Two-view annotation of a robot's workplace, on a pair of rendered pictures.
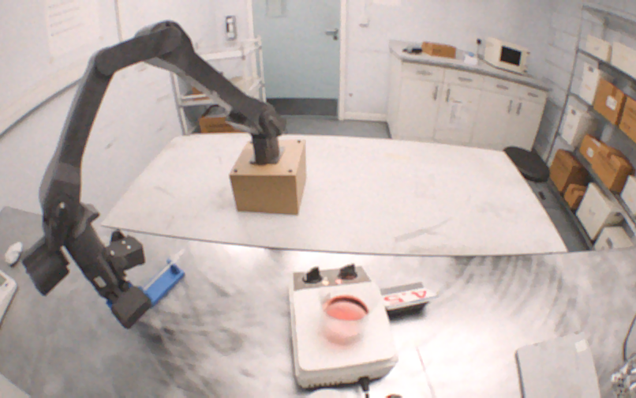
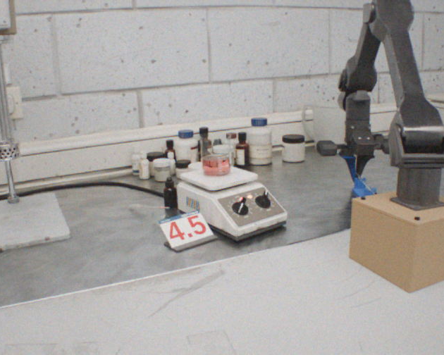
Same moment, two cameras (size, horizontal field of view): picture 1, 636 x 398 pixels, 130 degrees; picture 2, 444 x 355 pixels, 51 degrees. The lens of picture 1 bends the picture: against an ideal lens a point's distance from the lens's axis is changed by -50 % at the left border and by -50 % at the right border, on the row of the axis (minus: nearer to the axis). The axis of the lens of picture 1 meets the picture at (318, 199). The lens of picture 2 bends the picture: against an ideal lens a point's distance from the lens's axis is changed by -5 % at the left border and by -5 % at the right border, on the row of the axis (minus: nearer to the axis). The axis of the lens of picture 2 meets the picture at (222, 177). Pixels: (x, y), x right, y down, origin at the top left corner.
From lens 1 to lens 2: 1.12 m
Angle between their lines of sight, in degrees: 118
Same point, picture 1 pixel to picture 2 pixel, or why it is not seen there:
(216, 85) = (391, 69)
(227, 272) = (338, 215)
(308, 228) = (323, 252)
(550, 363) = (32, 231)
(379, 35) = not seen: outside the picture
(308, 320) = (237, 171)
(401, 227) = (223, 283)
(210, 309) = (317, 202)
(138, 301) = (321, 144)
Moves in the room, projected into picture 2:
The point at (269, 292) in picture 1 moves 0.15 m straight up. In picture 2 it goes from (294, 218) to (295, 146)
